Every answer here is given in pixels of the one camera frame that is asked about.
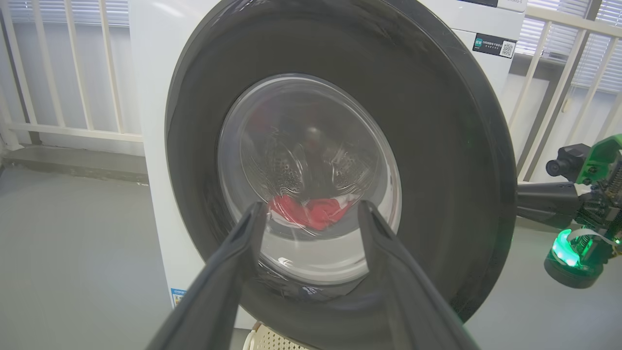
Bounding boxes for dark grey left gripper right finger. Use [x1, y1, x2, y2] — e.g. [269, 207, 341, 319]
[358, 200, 480, 350]

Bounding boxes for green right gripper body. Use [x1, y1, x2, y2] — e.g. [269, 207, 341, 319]
[576, 134, 622, 244]

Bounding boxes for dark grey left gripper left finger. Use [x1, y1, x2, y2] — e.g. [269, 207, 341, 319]
[146, 202, 268, 350]

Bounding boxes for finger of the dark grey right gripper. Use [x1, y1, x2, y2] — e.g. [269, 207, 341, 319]
[517, 182, 584, 210]
[517, 207, 581, 229]

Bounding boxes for plain red cloth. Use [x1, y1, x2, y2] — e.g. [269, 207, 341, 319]
[269, 194, 308, 229]

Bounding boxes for black round glass washer door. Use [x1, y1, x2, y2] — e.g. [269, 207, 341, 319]
[165, 0, 518, 350]

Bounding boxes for red and white garment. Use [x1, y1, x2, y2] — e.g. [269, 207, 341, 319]
[305, 194, 361, 232]

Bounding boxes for cream perforated laundry basket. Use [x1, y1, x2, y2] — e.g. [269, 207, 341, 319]
[243, 322, 312, 350]

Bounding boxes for white washing machine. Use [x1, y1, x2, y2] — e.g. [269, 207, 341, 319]
[129, 0, 528, 331]

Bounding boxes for white metal railing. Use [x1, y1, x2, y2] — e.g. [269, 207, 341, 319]
[507, 4, 622, 183]
[0, 0, 144, 151]

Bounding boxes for steel perforated washer drum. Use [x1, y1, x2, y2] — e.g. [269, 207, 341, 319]
[238, 97, 384, 234]

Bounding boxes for white window blinds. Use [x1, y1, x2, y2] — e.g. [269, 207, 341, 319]
[6, 0, 130, 26]
[515, 0, 622, 94]

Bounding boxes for black QR code sticker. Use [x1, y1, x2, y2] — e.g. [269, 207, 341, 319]
[472, 33, 517, 59]

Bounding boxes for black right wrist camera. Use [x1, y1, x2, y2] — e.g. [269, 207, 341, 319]
[545, 143, 591, 183]

